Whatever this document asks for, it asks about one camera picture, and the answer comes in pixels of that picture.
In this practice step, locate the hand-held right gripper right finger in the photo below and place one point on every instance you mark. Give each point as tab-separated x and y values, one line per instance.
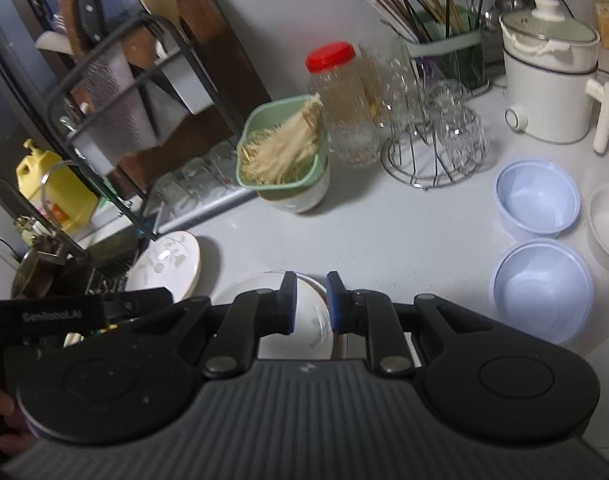
334	310

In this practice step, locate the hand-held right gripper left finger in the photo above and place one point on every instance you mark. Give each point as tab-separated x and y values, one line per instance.
289	310

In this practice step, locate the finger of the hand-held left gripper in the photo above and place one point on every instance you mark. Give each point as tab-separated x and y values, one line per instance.
139	302

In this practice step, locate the gold-rimmed floral plate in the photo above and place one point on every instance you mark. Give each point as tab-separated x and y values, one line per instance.
312	320
167	265

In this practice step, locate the person's left hand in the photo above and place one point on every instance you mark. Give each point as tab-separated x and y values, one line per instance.
12	442

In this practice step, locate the white bowl under green container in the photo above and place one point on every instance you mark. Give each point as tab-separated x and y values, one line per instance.
304	197

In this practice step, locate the yellow detergent bottle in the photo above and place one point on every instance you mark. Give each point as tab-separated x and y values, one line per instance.
59	190

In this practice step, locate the clear glass jars under rack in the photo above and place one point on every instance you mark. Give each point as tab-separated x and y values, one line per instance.
199	175

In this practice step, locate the dry yellow noodles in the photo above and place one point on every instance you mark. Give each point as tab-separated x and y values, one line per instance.
284	147

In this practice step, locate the green noodle container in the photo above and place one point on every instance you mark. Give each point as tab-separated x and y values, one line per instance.
254	125

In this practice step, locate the glass jar with red lid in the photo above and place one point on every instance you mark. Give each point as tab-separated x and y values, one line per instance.
342	110

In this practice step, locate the lavender plastic bowl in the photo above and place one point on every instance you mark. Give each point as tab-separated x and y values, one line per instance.
534	200
539	290

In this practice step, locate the black metal knife rack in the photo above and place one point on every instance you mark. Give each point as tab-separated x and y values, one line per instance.
109	85

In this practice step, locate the wooden cutting board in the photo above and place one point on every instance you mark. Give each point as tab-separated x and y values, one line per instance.
224	50

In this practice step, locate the white electric cooking pot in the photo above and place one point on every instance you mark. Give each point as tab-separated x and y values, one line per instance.
549	90

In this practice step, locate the bundle of chopsticks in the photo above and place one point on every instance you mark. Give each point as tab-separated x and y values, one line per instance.
414	5

